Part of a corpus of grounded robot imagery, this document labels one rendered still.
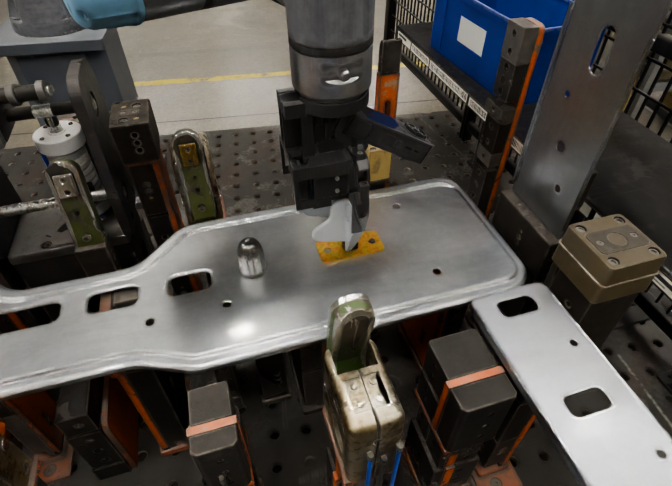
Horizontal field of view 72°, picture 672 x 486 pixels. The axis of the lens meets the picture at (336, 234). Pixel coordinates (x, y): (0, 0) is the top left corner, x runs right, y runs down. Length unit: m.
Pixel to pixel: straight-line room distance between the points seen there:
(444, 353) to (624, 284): 0.22
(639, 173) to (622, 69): 0.26
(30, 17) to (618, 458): 1.08
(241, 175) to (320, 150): 0.79
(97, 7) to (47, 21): 0.64
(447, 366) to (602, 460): 0.16
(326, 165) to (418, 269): 0.19
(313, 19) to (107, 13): 0.16
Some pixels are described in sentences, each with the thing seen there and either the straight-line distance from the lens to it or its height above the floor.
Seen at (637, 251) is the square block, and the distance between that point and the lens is 0.61.
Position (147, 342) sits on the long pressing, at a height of 1.00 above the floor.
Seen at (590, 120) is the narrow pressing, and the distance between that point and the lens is 0.60.
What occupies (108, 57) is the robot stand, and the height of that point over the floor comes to 1.05.
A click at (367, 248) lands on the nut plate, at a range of 0.59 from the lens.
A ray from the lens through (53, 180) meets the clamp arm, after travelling 0.66.
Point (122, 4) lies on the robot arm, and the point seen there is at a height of 1.31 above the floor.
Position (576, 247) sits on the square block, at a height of 1.04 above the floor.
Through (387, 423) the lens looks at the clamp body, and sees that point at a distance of 0.42.
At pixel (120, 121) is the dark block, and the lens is 0.67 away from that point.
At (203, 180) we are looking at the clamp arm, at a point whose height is 1.04.
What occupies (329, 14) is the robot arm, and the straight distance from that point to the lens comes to 0.40.
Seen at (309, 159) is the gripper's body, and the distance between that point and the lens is 0.47.
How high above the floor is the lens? 1.42
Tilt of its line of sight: 43 degrees down
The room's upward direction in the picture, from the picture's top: straight up
